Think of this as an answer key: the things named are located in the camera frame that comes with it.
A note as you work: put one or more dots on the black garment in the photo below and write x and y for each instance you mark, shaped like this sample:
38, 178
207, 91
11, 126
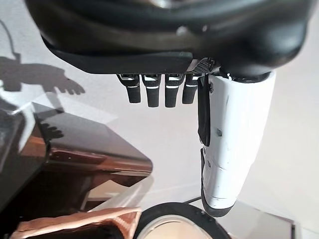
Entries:
104, 231

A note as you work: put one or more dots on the brown translucent plastic stool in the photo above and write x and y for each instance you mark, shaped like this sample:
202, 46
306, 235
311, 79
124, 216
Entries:
74, 149

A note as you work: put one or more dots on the round glass washing machine door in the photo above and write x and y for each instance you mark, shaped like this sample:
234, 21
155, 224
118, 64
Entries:
174, 207

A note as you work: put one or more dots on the white shelf cabinet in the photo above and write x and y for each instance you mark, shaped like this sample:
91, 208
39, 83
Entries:
286, 226

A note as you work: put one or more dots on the wicker laundry basket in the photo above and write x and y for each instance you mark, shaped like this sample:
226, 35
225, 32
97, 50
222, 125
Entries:
49, 226

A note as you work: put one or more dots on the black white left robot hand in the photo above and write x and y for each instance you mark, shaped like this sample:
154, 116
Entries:
162, 37

